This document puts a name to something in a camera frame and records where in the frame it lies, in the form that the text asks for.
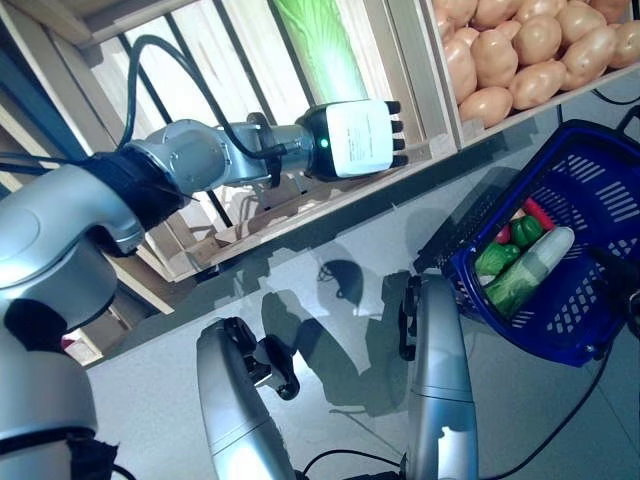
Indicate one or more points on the red toy tomato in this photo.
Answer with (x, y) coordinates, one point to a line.
(505, 235)

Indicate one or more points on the silver robot right leg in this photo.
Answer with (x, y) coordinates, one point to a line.
(440, 375)

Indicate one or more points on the light green toy lettuce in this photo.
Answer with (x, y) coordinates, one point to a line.
(495, 257)

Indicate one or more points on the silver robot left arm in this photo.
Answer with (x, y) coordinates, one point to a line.
(200, 155)

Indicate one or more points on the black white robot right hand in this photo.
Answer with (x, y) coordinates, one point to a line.
(631, 280)

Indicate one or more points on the dark green toy pepper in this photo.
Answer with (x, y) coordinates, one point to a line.
(525, 230)

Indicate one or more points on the tan potato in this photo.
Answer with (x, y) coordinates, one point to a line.
(494, 57)
(457, 70)
(485, 106)
(590, 57)
(537, 85)
(577, 17)
(627, 45)
(537, 37)

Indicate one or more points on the wooden shelf unit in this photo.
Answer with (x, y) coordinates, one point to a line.
(145, 287)

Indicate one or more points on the green white napa cabbage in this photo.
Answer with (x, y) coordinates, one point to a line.
(325, 55)
(535, 265)

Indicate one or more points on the black white robot left hand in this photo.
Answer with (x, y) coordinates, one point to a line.
(355, 137)

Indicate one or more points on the blue plastic shopping basket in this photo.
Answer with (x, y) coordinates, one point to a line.
(575, 200)

